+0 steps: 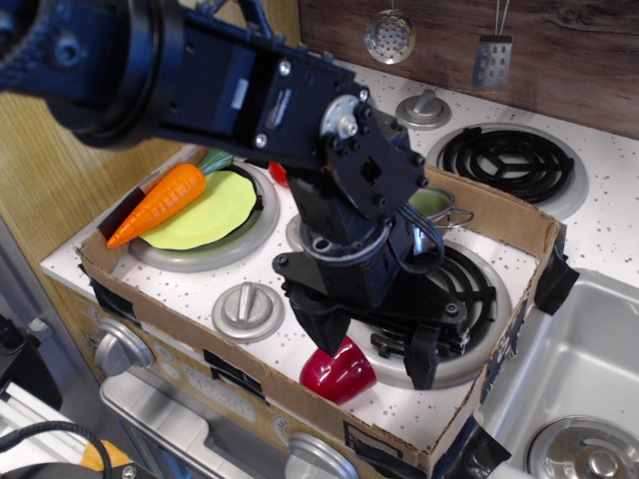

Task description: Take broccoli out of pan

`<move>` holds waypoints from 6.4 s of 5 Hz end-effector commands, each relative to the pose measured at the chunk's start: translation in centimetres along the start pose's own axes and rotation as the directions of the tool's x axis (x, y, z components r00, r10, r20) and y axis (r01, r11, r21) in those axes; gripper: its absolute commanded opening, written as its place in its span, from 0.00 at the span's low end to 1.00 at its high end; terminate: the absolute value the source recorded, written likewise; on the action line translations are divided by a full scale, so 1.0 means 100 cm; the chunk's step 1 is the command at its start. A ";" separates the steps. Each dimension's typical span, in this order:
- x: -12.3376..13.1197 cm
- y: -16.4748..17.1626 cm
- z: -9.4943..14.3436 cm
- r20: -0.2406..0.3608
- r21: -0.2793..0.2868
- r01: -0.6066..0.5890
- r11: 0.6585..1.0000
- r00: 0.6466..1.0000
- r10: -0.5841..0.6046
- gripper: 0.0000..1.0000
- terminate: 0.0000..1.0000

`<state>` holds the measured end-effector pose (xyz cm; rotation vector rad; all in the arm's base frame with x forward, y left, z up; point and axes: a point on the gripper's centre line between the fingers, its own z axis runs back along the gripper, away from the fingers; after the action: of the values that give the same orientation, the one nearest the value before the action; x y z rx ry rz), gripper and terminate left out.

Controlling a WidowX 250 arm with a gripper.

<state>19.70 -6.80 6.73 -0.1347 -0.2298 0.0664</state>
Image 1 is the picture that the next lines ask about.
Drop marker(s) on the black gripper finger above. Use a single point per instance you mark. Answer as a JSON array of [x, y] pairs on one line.
[[325, 323], [421, 357]]

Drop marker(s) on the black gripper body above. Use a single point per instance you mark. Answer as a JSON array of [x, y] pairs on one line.
[[379, 280]]

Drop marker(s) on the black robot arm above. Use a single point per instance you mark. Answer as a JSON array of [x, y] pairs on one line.
[[116, 73]]

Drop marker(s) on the small steel pan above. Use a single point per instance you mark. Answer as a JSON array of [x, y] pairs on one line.
[[438, 206]]

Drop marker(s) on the front right black burner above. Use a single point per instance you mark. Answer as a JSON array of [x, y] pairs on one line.
[[478, 286]]

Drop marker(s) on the black burner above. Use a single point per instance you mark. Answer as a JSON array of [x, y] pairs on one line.
[[478, 286], [527, 163]]

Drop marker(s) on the red toy cup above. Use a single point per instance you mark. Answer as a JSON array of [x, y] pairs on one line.
[[340, 377]]

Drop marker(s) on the front silver stove knob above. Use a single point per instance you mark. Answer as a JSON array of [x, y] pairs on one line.
[[248, 312]]

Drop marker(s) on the silver stove knob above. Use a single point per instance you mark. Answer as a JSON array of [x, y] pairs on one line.
[[248, 312], [423, 112], [293, 234]]

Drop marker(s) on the middle silver stove knob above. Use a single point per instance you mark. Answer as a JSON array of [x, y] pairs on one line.
[[293, 234]]

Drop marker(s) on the brown cardboard fence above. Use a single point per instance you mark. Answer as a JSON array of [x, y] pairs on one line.
[[387, 432]]

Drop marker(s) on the right silver oven knob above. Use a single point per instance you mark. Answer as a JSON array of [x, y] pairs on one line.
[[312, 458]]

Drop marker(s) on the silver oven knob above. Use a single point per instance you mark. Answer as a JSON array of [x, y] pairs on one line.
[[312, 458], [120, 349]]

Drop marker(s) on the steel toy sink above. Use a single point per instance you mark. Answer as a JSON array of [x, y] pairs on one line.
[[580, 361]]

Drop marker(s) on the yellow-green toy plate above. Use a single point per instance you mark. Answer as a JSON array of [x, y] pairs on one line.
[[225, 205]]

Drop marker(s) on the red toy strawberry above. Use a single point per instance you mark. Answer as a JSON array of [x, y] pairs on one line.
[[278, 174]]

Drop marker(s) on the back right black burner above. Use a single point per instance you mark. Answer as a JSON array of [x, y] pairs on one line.
[[527, 163]]

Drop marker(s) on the back silver stove knob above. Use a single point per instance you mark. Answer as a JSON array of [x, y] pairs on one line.
[[423, 112]]

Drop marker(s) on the silver sink drain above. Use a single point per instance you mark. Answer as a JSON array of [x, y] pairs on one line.
[[582, 447]]

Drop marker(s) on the orange toy carrot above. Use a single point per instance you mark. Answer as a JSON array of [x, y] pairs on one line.
[[175, 191]]

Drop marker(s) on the left silver oven knob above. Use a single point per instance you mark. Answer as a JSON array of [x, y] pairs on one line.
[[120, 349]]

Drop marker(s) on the hanging metal spatula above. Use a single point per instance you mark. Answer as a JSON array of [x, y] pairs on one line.
[[493, 54]]

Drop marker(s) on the hanging round metal strainer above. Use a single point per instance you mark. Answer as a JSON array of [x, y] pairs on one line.
[[389, 36]]

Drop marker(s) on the orange yellow object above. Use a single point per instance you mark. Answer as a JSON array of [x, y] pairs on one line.
[[91, 458]]

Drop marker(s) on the silver oven door handle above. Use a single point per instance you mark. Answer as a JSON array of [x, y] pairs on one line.
[[171, 426]]

